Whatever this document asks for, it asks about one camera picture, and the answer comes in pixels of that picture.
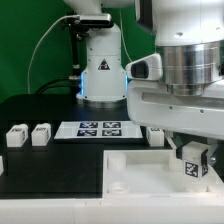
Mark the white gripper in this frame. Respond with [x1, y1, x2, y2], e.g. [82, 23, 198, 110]
[127, 80, 224, 166]

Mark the white square tabletop tray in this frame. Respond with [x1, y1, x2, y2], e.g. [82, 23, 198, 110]
[103, 150, 224, 198]

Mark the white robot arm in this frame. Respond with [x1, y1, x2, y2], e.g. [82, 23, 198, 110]
[64, 0, 224, 140]

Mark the white tag sheet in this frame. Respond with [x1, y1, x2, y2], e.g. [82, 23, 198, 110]
[54, 121, 142, 139]

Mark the white L-shaped fence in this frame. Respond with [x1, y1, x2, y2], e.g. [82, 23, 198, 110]
[0, 173, 224, 224]

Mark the white block at left edge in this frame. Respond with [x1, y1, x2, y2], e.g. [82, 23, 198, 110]
[0, 156, 4, 176]

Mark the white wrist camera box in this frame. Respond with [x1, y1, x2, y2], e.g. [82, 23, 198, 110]
[125, 53, 163, 81]

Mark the black cable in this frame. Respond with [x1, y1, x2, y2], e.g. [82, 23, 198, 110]
[35, 77, 81, 96]

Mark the black camera on stand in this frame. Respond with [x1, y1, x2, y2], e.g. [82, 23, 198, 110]
[61, 14, 114, 100]

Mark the white cable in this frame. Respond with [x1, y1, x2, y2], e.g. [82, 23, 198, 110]
[26, 14, 81, 95]

